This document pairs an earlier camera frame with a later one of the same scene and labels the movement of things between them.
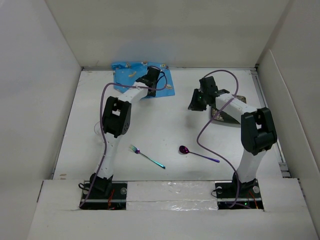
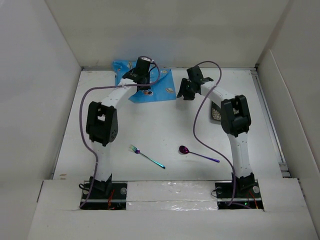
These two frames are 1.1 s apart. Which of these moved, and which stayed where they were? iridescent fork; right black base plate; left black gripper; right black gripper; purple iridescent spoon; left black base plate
Moved: left black gripper; right black gripper
Stayed: right black base plate; iridescent fork; left black base plate; purple iridescent spoon
